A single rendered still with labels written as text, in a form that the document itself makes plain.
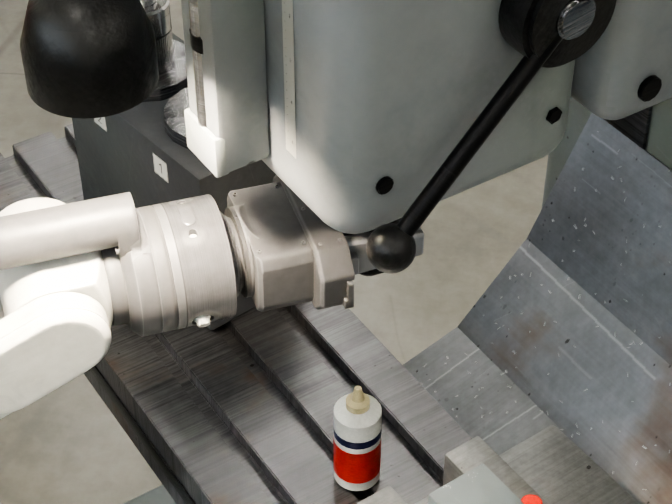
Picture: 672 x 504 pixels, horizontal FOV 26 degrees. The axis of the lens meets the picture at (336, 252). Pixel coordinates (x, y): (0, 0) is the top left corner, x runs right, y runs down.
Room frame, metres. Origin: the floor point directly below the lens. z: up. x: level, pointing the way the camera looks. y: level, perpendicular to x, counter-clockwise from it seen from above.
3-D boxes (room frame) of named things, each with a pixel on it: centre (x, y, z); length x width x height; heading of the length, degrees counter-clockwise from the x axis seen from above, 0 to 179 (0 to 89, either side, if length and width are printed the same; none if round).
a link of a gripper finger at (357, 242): (0.77, -0.03, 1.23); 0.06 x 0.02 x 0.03; 108
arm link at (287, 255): (0.77, 0.06, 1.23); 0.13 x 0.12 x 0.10; 18
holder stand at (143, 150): (1.11, 0.14, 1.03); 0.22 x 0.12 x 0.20; 40
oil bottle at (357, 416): (0.82, -0.02, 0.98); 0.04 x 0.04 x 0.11
